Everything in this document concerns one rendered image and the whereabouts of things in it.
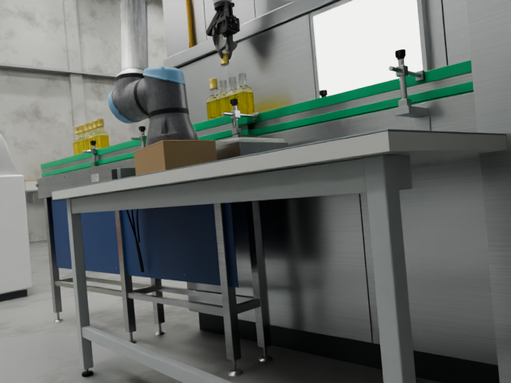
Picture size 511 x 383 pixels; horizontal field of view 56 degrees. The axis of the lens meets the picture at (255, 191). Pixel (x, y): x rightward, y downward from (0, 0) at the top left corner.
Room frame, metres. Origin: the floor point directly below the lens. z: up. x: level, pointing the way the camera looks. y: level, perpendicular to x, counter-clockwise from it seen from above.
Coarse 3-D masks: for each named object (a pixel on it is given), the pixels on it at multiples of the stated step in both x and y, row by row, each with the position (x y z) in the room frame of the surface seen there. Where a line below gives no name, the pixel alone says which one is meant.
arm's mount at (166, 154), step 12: (156, 144) 1.31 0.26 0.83; (168, 144) 1.29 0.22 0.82; (180, 144) 1.32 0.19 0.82; (192, 144) 1.34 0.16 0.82; (204, 144) 1.37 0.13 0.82; (144, 156) 1.36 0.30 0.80; (156, 156) 1.31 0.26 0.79; (168, 156) 1.29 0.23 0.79; (180, 156) 1.31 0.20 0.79; (192, 156) 1.34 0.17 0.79; (204, 156) 1.36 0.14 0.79; (216, 156) 1.39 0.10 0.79; (144, 168) 1.37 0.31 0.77; (156, 168) 1.32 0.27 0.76; (168, 168) 1.29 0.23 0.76
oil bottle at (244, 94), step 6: (240, 90) 1.85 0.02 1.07; (246, 90) 1.85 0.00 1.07; (240, 96) 1.85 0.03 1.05; (246, 96) 1.85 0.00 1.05; (252, 96) 1.87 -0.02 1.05; (240, 102) 1.85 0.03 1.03; (246, 102) 1.85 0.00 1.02; (252, 102) 1.87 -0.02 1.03; (240, 108) 1.85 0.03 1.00; (246, 108) 1.84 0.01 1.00; (252, 108) 1.87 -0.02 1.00
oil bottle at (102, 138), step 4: (100, 120) 2.66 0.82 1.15; (100, 124) 2.66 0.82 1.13; (100, 128) 2.66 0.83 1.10; (100, 132) 2.65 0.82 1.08; (104, 132) 2.66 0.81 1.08; (96, 136) 2.67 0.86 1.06; (100, 136) 2.64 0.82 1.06; (104, 136) 2.66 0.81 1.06; (108, 136) 2.68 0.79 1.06; (96, 140) 2.67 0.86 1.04; (100, 140) 2.64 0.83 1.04; (104, 140) 2.66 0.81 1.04; (108, 140) 2.67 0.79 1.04; (96, 144) 2.67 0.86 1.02; (100, 144) 2.64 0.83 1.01; (104, 144) 2.66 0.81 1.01; (108, 144) 2.67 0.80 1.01
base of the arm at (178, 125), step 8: (152, 112) 1.36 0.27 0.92; (160, 112) 1.35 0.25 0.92; (168, 112) 1.35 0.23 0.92; (176, 112) 1.36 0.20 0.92; (184, 112) 1.37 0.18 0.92; (152, 120) 1.36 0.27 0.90; (160, 120) 1.35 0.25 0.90; (168, 120) 1.35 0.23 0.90; (176, 120) 1.35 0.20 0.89; (184, 120) 1.36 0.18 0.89; (152, 128) 1.35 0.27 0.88; (160, 128) 1.34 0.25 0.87; (168, 128) 1.35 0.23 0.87; (176, 128) 1.34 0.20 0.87; (184, 128) 1.35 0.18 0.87; (192, 128) 1.38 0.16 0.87; (152, 136) 1.34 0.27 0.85; (160, 136) 1.33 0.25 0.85; (168, 136) 1.33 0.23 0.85; (176, 136) 1.33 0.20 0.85; (184, 136) 1.34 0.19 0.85; (192, 136) 1.37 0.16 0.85
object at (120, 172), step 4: (120, 168) 2.11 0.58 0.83; (124, 168) 2.12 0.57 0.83; (128, 168) 2.14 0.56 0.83; (132, 168) 2.15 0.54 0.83; (112, 172) 2.16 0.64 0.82; (116, 172) 2.13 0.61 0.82; (120, 172) 2.11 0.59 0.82; (124, 172) 2.12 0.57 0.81; (128, 172) 2.14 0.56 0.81; (132, 172) 2.15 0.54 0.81; (112, 176) 2.16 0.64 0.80; (116, 176) 2.13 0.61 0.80; (120, 176) 2.11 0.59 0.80; (124, 176) 2.12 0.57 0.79; (128, 176) 2.14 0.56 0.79
